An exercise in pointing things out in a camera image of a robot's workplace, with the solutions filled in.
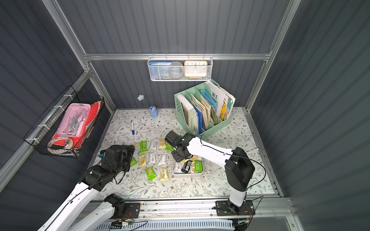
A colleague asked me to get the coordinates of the aluminium rail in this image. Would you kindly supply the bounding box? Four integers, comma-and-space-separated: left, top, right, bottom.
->
72, 196, 297, 227

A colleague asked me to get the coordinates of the mint green file organizer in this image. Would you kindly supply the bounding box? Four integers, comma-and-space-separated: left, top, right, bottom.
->
174, 80, 236, 138

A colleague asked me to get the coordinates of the blue white marker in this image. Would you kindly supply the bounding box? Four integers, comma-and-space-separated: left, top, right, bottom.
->
131, 120, 135, 135

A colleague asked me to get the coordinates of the white storage box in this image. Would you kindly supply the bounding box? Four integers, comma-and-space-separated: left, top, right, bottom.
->
172, 156, 203, 178

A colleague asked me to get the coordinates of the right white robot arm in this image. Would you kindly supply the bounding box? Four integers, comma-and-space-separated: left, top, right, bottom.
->
165, 131, 255, 210

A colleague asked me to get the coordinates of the blue small bottle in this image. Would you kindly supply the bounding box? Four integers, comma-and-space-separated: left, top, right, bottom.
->
137, 94, 159, 118

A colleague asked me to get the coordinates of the white book WE cover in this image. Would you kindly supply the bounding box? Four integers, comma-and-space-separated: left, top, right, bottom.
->
205, 81, 228, 121

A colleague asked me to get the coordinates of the blue box in basket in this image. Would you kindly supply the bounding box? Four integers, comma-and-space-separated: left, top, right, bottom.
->
147, 61, 172, 81

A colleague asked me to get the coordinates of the grey tape roll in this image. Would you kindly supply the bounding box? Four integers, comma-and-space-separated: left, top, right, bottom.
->
168, 61, 184, 80

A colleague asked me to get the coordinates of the yellow white clock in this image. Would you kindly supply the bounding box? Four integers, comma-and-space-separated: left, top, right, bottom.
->
184, 60, 208, 79

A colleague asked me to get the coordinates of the black wire side basket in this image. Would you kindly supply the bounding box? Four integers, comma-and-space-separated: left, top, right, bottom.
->
24, 86, 105, 158

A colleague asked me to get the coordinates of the black white pen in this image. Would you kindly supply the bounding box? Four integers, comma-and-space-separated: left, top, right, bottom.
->
246, 148, 260, 154

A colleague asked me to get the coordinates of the white cookie packet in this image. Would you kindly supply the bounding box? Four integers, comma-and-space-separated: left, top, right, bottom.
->
158, 153, 168, 166
149, 140, 159, 150
148, 152, 157, 165

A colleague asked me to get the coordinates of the black cookie packet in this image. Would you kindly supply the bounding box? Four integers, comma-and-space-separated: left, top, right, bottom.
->
181, 160, 193, 174

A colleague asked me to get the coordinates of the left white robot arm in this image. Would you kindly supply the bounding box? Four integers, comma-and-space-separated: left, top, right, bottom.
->
39, 144, 135, 231

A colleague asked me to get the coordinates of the white brown book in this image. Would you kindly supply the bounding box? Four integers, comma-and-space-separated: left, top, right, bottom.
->
176, 94, 198, 135

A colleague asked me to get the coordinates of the pink plastic case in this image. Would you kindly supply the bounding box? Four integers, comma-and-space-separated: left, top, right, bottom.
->
56, 103, 91, 138

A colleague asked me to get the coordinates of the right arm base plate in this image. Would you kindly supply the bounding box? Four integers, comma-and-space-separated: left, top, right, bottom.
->
213, 200, 255, 216

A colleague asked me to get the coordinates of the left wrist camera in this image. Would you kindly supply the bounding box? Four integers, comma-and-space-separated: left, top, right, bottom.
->
98, 150, 106, 158

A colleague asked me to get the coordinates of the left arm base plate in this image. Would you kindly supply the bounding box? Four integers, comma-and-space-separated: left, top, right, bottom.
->
115, 203, 141, 219

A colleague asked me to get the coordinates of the clear tape roll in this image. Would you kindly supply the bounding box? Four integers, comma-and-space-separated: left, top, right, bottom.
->
47, 137, 74, 150

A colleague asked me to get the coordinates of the white wire wall basket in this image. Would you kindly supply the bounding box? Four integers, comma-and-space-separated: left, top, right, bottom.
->
147, 56, 214, 82

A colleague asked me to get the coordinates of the green cookie packet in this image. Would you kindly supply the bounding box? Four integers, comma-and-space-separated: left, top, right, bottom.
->
165, 143, 173, 151
139, 141, 148, 153
130, 157, 137, 167
145, 167, 157, 181

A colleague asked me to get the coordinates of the blue folder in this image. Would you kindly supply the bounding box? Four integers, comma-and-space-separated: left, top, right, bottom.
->
193, 104, 205, 135

